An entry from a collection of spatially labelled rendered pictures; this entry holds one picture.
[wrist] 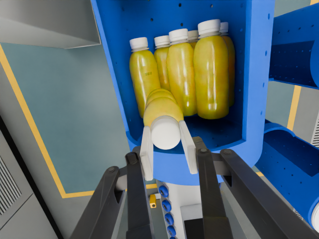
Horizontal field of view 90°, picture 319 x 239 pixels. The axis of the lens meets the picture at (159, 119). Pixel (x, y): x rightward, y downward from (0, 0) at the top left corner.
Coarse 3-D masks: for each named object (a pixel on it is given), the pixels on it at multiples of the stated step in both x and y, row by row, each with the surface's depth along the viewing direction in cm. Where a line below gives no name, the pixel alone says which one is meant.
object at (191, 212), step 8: (184, 208) 67; (192, 208) 66; (200, 208) 66; (184, 216) 64; (192, 216) 63; (200, 216) 63; (184, 224) 60; (192, 224) 59; (200, 224) 58; (184, 232) 58; (192, 232) 56; (200, 232) 56
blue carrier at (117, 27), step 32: (96, 0) 26; (128, 0) 36; (160, 0) 39; (192, 0) 38; (224, 0) 34; (256, 0) 18; (128, 32) 37; (160, 32) 41; (256, 32) 19; (128, 64) 38; (256, 64) 20; (128, 96) 37; (256, 96) 22; (128, 128) 34; (192, 128) 42; (224, 128) 39; (256, 128) 24; (160, 160) 25; (256, 160) 27
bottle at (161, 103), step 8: (160, 88) 35; (152, 96) 30; (160, 96) 27; (168, 96) 28; (152, 104) 24; (160, 104) 23; (168, 104) 24; (176, 104) 25; (144, 112) 25; (152, 112) 23; (160, 112) 22; (168, 112) 22; (176, 112) 23; (144, 120) 24; (152, 120) 22; (176, 120) 22
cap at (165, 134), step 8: (160, 120) 20; (168, 120) 20; (152, 128) 20; (160, 128) 20; (168, 128) 20; (176, 128) 20; (152, 136) 20; (160, 136) 20; (168, 136) 20; (176, 136) 20; (160, 144) 21; (168, 144) 21; (176, 144) 21
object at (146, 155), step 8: (144, 128) 20; (144, 136) 18; (144, 144) 16; (152, 144) 21; (144, 152) 15; (152, 152) 19; (144, 160) 15; (152, 160) 18; (144, 168) 15; (152, 168) 17; (152, 176) 15
